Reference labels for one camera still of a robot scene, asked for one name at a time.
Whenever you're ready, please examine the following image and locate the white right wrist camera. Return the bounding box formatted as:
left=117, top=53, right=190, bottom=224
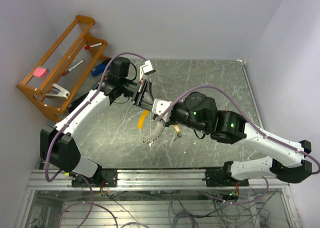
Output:
left=151, top=98, right=175, bottom=123

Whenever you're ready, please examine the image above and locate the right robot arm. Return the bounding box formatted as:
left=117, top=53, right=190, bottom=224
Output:
left=167, top=92, right=313, bottom=186

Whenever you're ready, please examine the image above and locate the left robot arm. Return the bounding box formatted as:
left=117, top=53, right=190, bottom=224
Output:
left=40, top=53, right=155, bottom=187

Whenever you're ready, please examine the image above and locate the white stapler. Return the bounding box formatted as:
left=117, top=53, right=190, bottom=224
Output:
left=45, top=83, right=70, bottom=100

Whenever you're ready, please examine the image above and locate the pink eraser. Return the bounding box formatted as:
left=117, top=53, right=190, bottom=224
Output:
left=33, top=66, right=49, bottom=79

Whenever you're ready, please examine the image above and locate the large keyring with yellow handle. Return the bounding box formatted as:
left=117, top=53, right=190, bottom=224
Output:
left=137, top=110, right=165, bottom=144

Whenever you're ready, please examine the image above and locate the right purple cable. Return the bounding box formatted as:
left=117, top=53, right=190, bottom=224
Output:
left=156, top=84, right=320, bottom=175

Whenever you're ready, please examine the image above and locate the brown tipped marker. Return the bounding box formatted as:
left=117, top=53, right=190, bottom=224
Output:
left=62, top=59, right=84, bottom=76

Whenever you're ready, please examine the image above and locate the orange wooden rack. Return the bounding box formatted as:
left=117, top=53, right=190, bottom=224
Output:
left=16, top=15, right=108, bottom=122

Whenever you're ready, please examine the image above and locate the black stapler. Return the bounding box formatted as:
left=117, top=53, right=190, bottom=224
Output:
left=67, top=93, right=88, bottom=113

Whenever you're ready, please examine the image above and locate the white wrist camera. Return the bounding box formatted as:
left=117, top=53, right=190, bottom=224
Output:
left=139, top=60, right=156, bottom=81
left=151, top=98, right=175, bottom=123

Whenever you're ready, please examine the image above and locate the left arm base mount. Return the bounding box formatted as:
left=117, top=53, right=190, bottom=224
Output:
left=71, top=168, right=118, bottom=188

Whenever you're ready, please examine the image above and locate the blue stapler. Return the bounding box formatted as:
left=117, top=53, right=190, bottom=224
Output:
left=90, top=63, right=107, bottom=77

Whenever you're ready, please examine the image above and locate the red capped marker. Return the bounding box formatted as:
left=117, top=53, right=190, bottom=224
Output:
left=84, top=42, right=103, bottom=50

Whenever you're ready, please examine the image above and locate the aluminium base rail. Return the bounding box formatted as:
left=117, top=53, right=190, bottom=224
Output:
left=26, top=169, right=291, bottom=191

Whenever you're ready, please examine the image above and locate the yellow key tag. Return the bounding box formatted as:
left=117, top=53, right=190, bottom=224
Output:
left=175, top=126, right=181, bottom=133

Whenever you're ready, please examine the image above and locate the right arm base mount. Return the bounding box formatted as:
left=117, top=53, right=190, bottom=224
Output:
left=203, top=161, right=249, bottom=187

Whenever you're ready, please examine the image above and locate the silver key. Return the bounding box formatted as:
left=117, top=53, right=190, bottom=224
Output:
left=174, top=133, right=182, bottom=141

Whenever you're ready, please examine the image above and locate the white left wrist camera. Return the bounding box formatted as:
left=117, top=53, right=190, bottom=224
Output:
left=139, top=60, right=156, bottom=81

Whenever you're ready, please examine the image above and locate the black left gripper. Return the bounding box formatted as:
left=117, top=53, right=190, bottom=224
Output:
left=121, top=78, right=155, bottom=113

